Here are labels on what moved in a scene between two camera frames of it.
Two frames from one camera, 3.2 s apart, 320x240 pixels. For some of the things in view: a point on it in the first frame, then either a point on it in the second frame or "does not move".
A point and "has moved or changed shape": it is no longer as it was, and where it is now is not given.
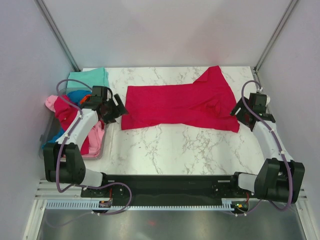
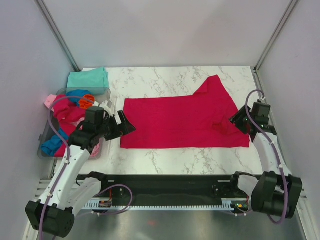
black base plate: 169,188 does not move
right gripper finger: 237,107 -> 240,116
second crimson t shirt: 65,111 does not move
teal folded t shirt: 96,77 does not move
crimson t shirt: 207,102 has moved or changed shape
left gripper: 111,118 -> 123,128
